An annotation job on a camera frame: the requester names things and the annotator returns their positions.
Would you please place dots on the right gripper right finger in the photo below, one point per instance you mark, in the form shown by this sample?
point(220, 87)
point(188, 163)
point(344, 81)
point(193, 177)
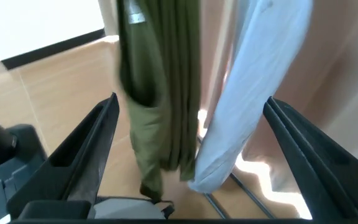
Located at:
point(337, 193)

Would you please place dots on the black clothes rack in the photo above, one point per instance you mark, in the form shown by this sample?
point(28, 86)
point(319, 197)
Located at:
point(216, 203)

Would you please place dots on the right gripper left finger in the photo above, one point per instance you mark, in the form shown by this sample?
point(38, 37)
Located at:
point(57, 193)

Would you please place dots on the green garment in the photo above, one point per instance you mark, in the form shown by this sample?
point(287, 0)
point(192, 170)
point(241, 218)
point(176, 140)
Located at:
point(154, 62)

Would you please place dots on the pale grey shorts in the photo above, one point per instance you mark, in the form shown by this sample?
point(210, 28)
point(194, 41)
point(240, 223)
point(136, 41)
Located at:
point(259, 77)

